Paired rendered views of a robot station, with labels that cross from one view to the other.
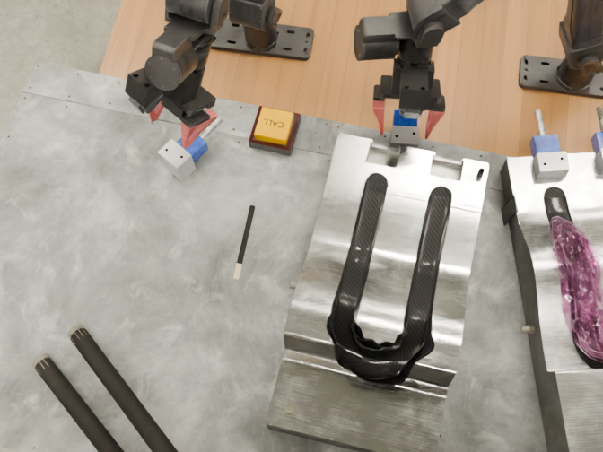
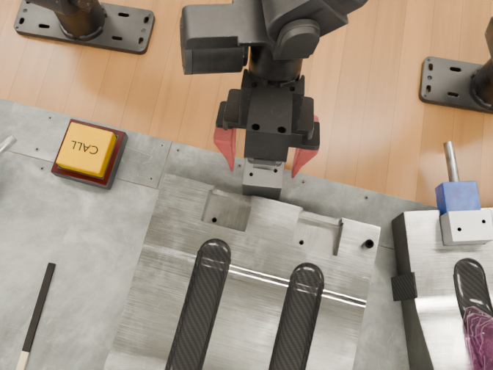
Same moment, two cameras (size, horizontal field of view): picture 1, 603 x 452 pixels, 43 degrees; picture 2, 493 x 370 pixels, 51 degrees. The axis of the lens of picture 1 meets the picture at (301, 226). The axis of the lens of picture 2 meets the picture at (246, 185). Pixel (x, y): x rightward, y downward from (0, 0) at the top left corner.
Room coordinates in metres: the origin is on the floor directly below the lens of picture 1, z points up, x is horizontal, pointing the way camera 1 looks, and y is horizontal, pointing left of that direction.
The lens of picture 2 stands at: (0.44, -0.16, 1.47)
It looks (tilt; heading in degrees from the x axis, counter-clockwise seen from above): 74 degrees down; 355
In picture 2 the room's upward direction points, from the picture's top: 1 degrees clockwise
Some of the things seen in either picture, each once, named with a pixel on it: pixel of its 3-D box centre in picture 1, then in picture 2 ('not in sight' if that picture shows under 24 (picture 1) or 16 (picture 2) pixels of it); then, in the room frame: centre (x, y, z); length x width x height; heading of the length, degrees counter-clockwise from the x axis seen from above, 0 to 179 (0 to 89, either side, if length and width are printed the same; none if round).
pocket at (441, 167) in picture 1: (445, 170); (316, 233); (0.55, -0.25, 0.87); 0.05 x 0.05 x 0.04; 71
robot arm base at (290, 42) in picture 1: (259, 27); (77, 8); (0.90, 0.04, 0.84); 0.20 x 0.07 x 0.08; 75
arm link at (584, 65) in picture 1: (585, 48); not in sight; (0.75, -0.53, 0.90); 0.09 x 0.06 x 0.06; 3
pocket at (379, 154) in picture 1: (382, 158); (228, 211); (0.58, -0.15, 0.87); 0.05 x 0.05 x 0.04; 71
